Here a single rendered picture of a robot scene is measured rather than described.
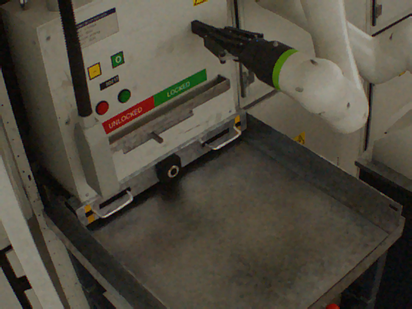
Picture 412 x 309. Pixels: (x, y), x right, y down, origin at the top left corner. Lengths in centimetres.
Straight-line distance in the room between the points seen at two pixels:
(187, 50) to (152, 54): 10
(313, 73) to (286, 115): 90
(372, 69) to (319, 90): 63
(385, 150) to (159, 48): 72
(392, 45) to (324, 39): 41
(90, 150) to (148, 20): 31
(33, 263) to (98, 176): 50
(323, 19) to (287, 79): 23
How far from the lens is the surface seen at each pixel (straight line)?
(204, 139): 156
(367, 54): 169
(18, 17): 126
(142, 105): 139
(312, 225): 141
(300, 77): 112
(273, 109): 193
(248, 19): 170
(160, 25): 134
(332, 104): 113
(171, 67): 140
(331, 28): 131
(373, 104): 247
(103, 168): 125
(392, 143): 167
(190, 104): 143
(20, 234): 75
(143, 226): 144
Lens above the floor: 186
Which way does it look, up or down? 39 degrees down
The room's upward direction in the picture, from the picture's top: 7 degrees counter-clockwise
